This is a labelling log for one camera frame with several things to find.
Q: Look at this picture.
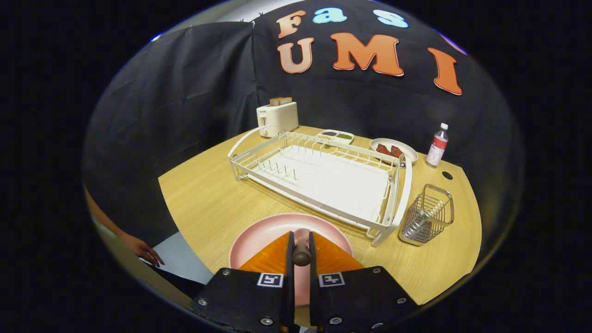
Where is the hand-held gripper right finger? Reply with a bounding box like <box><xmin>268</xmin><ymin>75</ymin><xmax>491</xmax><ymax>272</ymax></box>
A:
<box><xmin>308</xmin><ymin>231</ymin><xmax>419</xmax><ymax>333</ymax></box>

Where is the white wire dish rack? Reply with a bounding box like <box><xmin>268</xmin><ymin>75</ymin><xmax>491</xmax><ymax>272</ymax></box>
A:
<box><xmin>227</xmin><ymin>126</ymin><xmax>413</xmax><ymax>247</ymax></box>

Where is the pink plate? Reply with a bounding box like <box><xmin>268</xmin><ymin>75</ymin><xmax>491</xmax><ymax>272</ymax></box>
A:
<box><xmin>229</xmin><ymin>213</ymin><xmax>354</xmax><ymax>307</ymax></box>

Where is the metal spoon with wooden handle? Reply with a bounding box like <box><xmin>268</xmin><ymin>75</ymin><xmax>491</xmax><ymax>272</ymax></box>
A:
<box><xmin>291</xmin><ymin>228</ymin><xmax>313</xmax><ymax>267</ymax></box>

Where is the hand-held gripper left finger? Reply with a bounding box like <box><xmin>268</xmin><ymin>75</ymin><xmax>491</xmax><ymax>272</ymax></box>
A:
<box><xmin>187</xmin><ymin>231</ymin><xmax>296</xmax><ymax>333</ymax></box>

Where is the white toaster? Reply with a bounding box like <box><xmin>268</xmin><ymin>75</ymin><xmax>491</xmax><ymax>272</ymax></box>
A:
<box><xmin>256</xmin><ymin>101</ymin><xmax>299</xmax><ymax>138</ymax></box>

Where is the beige plate with meat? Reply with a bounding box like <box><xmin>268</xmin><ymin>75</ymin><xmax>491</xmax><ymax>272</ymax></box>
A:
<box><xmin>370</xmin><ymin>138</ymin><xmax>419</xmax><ymax>165</ymax></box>

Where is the small bottle with red label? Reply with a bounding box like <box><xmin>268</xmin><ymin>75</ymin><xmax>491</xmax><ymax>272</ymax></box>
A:
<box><xmin>426</xmin><ymin>123</ymin><xmax>449</xmax><ymax>167</ymax></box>

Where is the metal wire basket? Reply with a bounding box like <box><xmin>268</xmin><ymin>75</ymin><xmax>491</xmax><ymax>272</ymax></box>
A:
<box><xmin>398</xmin><ymin>184</ymin><xmax>455</xmax><ymax>247</ymax></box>

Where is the white drip tray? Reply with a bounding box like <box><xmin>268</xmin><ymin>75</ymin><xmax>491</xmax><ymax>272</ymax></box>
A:
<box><xmin>258</xmin><ymin>149</ymin><xmax>391</xmax><ymax>223</ymax></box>

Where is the white divided condiment dish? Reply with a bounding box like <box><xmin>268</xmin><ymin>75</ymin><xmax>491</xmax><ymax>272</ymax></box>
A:
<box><xmin>317</xmin><ymin>129</ymin><xmax>355</xmax><ymax>145</ymax></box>

